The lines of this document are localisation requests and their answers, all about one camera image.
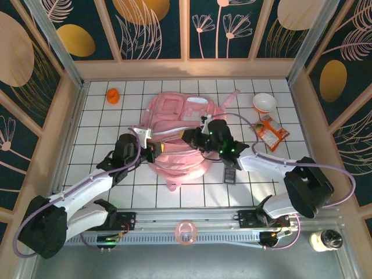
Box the pink student backpack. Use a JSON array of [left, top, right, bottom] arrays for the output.
[[127, 88, 242, 192]]

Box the black calculator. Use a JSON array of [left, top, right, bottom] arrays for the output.
[[222, 167, 237, 185]]

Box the orange snack packet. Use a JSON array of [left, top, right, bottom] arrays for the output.
[[250, 115, 291, 152]]

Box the small orange plastic toy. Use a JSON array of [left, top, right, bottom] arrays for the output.
[[106, 88, 120, 105]]

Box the black controller board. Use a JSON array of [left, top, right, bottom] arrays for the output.
[[259, 231, 281, 248], [96, 234, 121, 244]]

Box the white bottle black cap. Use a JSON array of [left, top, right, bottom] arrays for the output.
[[309, 228, 344, 252]]

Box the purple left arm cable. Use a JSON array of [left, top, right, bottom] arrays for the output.
[[14, 127, 143, 259]]

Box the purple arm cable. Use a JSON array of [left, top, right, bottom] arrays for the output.
[[14, 127, 143, 259], [210, 112, 357, 251]]

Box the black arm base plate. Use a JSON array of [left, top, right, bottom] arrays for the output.
[[237, 209, 261, 229], [115, 211, 137, 233]]

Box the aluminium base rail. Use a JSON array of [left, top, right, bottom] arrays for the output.
[[58, 205, 344, 251]]

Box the pink tape ring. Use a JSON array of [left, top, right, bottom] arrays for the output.
[[174, 221, 198, 245]]

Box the aluminium frame post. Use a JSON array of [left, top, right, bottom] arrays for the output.
[[286, 0, 341, 87], [23, 0, 85, 90]]

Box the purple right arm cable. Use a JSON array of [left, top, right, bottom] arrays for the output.
[[210, 112, 357, 251]]

